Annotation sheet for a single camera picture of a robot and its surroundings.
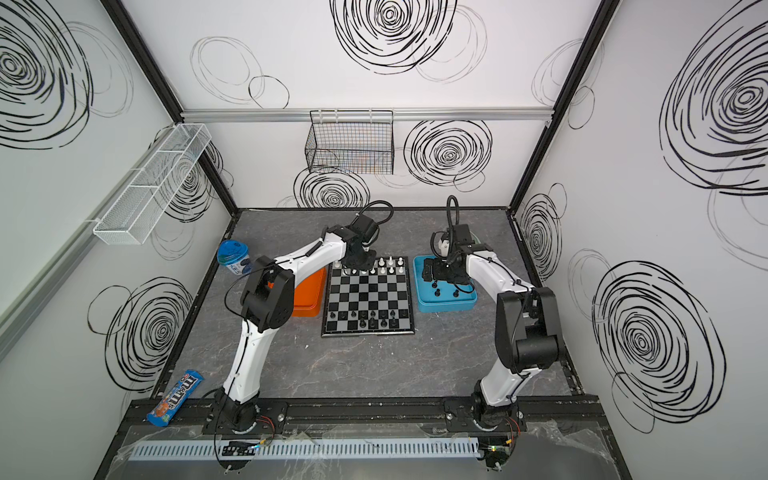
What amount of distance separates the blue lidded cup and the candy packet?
0.32 meters

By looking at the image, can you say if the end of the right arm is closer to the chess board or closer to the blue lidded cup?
the chess board

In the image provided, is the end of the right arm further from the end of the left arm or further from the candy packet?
the candy packet

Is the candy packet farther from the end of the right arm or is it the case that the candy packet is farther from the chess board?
the end of the right arm

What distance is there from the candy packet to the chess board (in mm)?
361

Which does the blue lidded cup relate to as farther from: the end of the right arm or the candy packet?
the end of the right arm

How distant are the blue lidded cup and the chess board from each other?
0.98 ft

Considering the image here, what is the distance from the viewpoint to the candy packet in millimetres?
750

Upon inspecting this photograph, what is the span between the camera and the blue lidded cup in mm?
957

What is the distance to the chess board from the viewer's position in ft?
2.91
